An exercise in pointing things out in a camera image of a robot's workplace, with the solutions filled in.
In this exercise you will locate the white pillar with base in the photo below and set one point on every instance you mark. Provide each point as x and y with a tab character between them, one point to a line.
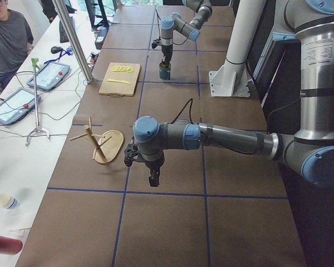
231	79

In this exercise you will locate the teach pendant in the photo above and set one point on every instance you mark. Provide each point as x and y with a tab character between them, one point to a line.
50	75
16	106

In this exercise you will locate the black power brick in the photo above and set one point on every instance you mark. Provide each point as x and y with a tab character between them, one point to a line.
100	37

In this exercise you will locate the red bottle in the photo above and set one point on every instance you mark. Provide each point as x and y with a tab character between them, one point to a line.
9	246

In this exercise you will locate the teach pendant near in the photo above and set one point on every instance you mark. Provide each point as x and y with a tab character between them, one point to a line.
16	106

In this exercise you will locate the wooden cutting board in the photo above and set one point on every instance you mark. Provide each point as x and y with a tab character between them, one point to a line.
120	89

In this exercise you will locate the teach pendant far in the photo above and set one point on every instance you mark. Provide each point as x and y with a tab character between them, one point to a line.
50	75

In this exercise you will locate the seated person grey shirt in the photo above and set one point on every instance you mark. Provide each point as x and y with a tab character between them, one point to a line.
16	42

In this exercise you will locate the orange connector box one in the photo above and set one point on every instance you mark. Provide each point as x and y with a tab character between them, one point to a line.
93	58

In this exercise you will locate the metal reacher grabber tool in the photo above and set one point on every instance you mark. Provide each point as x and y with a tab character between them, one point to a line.
38	128

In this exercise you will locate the black computer mouse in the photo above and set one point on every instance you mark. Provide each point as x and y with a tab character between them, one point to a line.
56	49

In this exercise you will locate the white paper cup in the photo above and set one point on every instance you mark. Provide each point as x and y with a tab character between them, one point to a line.
8	201

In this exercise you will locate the yellow plastic knife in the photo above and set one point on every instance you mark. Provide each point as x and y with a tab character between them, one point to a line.
118	81

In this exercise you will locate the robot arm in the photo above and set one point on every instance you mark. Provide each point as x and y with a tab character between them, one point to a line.
310	151
190	30

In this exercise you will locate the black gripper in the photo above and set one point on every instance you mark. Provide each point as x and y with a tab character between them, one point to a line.
166	51
155	164

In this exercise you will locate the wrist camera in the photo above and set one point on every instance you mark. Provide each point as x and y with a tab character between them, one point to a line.
156	42
131	154

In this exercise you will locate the aluminium frame post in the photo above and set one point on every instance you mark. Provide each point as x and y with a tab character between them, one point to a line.
62	12

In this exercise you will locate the dark blue cup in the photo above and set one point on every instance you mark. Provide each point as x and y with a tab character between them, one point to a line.
164	70

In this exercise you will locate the wooden cup storage rack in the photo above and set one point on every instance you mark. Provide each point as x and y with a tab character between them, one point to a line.
106	145

